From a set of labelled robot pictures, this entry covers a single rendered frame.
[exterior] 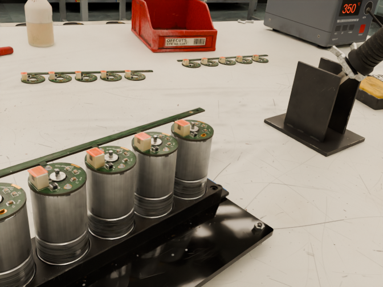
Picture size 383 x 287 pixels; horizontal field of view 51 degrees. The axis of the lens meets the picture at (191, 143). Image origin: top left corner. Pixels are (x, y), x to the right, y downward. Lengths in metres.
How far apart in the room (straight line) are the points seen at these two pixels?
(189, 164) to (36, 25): 0.39
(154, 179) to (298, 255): 0.10
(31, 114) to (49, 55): 0.17
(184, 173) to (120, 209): 0.05
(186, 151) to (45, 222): 0.08
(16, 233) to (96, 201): 0.04
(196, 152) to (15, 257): 0.11
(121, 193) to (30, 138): 0.17
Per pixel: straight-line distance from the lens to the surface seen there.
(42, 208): 0.19
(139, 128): 0.23
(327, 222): 0.29
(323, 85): 0.37
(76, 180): 0.19
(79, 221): 0.19
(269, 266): 0.24
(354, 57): 0.36
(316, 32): 0.72
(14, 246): 0.18
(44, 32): 0.58
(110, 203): 0.20
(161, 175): 0.21
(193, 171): 0.23
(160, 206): 0.23
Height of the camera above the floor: 0.92
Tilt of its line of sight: 29 degrees down
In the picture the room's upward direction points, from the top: 6 degrees clockwise
